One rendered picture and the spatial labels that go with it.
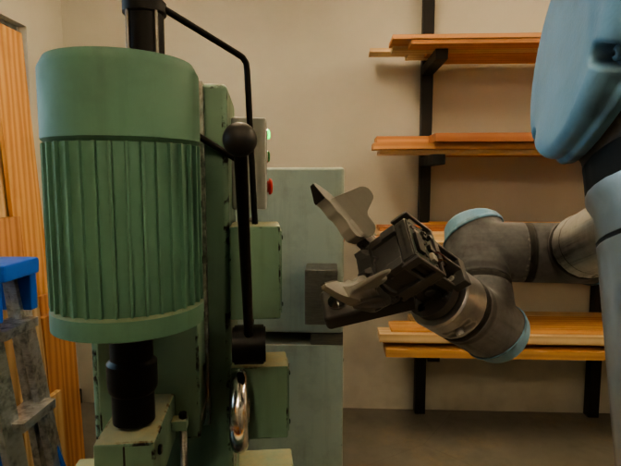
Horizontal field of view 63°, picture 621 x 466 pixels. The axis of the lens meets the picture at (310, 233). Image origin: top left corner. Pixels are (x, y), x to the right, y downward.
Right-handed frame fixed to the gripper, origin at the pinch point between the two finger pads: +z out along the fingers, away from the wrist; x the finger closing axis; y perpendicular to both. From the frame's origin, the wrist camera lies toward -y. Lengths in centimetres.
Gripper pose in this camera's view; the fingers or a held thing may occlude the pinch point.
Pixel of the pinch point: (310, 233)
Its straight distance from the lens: 54.6
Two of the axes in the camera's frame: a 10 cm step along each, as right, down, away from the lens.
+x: 0.7, 7.2, -6.9
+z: -7.2, -4.4, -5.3
